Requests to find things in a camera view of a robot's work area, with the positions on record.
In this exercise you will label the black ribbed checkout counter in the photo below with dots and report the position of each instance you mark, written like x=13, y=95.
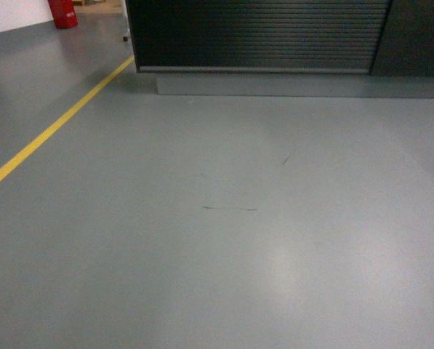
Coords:
x=286, y=48

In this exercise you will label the red fire extinguisher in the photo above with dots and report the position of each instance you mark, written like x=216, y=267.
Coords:
x=63, y=13

